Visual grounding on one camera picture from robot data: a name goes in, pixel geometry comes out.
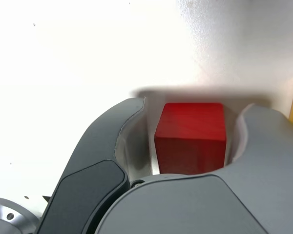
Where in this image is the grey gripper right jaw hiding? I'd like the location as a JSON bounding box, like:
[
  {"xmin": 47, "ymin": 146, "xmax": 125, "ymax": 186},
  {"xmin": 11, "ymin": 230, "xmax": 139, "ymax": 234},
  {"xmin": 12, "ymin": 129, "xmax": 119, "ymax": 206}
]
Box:
[{"xmin": 95, "ymin": 102, "xmax": 293, "ymax": 234}]

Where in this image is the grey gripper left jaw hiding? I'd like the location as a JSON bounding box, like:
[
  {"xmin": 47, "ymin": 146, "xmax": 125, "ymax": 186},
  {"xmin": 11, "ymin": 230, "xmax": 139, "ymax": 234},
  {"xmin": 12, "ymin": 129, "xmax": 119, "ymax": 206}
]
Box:
[{"xmin": 36, "ymin": 96, "xmax": 154, "ymax": 234}]

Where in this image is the red cube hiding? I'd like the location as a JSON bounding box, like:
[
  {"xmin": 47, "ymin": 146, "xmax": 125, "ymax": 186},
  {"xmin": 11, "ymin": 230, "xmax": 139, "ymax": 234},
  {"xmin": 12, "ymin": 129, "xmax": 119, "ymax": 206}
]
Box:
[{"xmin": 154, "ymin": 102, "xmax": 228, "ymax": 176}]

